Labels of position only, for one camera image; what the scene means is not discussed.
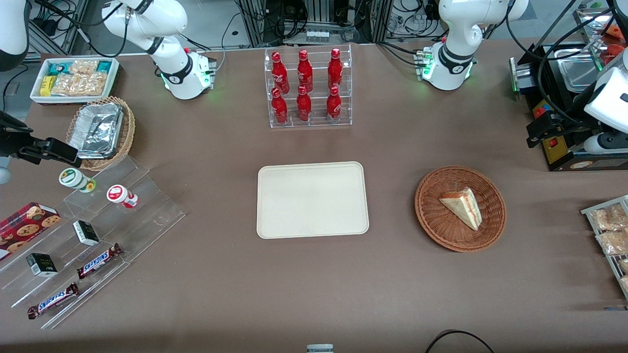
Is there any Snickers chocolate bar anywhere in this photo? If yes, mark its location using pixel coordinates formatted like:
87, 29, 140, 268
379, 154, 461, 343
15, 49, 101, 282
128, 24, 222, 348
27, 282, 80, 321
77, 243, 124, 280

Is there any black countertop appliance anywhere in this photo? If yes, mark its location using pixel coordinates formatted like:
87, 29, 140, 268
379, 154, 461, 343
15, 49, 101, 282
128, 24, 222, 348
509, 42, 628, 172

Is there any red cola bottle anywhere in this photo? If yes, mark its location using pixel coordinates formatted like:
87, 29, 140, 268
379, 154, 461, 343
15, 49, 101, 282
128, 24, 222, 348
270, 87, 289, 125
296, 49, 314, 93
296, 85, 313, 123
326, 85, 342, 124
327, 48, 343, 90
271, 51, 290, 95

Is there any red lid yogurt cup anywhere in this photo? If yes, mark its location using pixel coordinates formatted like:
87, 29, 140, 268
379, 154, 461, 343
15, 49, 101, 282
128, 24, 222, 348
106, 184, 139, 209

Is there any wrapped triangle sandwich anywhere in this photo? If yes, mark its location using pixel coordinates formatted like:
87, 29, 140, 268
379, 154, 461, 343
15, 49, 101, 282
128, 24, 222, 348
438, 187, 483, 231

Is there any stack of foil trays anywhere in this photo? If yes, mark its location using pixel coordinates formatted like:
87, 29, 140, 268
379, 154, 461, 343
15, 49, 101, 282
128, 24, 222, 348
68, 102, 124, 160

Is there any small clear cracker pack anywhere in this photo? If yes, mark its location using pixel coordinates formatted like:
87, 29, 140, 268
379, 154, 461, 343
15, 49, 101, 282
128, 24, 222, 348
69, 59, 99, 75

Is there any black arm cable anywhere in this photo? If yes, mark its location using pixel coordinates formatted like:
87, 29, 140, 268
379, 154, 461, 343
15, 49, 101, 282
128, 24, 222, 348
504, 0, 620, 126
29, 0, 129, 58

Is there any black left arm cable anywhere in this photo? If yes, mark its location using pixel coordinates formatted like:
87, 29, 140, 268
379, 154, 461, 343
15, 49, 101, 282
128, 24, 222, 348
504, 0, 620, 126

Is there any black floor cable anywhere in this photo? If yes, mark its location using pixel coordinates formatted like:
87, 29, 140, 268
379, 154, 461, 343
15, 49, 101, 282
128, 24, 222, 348
424, 329, 497, 353

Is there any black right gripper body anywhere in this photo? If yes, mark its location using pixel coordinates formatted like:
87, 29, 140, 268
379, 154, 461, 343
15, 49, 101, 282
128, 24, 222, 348
0, 112, 52, 165

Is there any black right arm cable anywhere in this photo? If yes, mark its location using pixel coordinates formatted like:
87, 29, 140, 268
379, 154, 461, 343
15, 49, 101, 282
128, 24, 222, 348
29, 0, 129, 58

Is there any light wicker basket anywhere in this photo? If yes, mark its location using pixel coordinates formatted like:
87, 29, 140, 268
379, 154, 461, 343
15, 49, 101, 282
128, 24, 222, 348
66, 96, 136, 172

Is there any tray of packaged crackers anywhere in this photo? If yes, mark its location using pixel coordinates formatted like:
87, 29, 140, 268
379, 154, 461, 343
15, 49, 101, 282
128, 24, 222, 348
581, 195, 628, 301

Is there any clear acrylic bottle rack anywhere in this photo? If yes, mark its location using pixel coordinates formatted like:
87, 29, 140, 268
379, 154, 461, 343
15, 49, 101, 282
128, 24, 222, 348
263, 44, 353, 129

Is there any clear acrylic stepped stand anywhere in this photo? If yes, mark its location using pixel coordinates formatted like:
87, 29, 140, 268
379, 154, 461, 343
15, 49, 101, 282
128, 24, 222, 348
0, 156, 186, 330

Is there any steel appliance pan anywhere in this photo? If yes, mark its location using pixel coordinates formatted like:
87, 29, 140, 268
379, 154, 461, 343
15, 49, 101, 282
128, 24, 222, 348
558, 58, 603, 94

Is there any brown round wicker basket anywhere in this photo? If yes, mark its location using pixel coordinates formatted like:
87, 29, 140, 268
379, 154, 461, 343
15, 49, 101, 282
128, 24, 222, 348
414, 165, 507, 253

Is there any white rectangular snack bin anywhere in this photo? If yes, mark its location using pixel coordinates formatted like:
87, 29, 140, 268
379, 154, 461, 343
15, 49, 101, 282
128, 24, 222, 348
30, 57, 121, 106

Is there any large clear cracker pack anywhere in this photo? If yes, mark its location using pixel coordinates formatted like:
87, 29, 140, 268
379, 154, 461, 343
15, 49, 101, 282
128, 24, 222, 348
51, 73, 107, 97

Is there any red tartan cookie box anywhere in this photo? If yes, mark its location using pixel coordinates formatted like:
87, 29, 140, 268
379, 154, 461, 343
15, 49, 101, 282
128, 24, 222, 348
0, 202, 62, 261

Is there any aluminium equipment frame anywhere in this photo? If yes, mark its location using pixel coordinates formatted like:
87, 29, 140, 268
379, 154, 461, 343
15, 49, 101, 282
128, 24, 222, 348
235, 0, 394, 47

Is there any small black carton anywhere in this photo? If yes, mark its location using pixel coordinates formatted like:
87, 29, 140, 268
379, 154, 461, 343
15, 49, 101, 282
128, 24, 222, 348
72, 220, 101, 247
26, 252, 59, 278

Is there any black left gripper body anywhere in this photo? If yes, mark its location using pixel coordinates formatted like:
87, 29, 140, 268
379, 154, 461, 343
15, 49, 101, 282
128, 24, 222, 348
554, 114, 605, 144

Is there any green lid yogurt cup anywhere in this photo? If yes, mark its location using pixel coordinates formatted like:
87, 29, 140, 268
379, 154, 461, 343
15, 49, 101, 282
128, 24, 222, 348
58, 167, 97, 194

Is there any clear box with red items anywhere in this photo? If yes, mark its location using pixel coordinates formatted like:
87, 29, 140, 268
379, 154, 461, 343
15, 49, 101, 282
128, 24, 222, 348
573, 6, 628, 72

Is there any cream plastic tray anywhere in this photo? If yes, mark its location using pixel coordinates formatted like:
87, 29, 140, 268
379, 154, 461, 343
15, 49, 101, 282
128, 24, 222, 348
257, 161, 370, 240

